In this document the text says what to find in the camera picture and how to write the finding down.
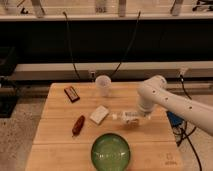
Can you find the dark red rectangular box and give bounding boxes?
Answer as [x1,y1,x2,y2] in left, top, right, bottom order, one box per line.
[64,86,80,103]

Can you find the blue object beside table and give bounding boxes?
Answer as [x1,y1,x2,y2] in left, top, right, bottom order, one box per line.
[167,111,183,127]

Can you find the clear plastic cup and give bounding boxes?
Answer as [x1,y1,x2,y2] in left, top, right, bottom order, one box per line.
[95,75,111,97]

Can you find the small clear plastic bottle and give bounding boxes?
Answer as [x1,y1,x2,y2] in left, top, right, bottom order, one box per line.
[112,111,139,124]

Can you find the white rectangular sponge block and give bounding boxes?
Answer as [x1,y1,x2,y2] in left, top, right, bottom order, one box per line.
[90,106,109,124]

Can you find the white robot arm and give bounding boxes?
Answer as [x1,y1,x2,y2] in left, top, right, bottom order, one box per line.
[137,75,213,136]

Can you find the green ceramic bowl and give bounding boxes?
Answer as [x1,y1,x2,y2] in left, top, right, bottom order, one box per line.
[91,133,131,171]

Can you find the black cable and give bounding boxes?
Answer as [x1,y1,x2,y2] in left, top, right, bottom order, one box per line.
[62,11,82,81]
[109,10,142,78]

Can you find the black cable left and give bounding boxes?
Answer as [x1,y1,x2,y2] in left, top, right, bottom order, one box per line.
[62,11,82,81]

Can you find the brown sausage-shaped object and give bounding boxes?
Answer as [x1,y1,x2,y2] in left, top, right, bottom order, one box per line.
[72,115,85,136]

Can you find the black cables on floor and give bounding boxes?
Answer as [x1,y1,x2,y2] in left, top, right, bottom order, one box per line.
[172,120,204,171]

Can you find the black cable right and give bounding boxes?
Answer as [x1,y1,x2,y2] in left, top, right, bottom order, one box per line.
[109,10,142,78]

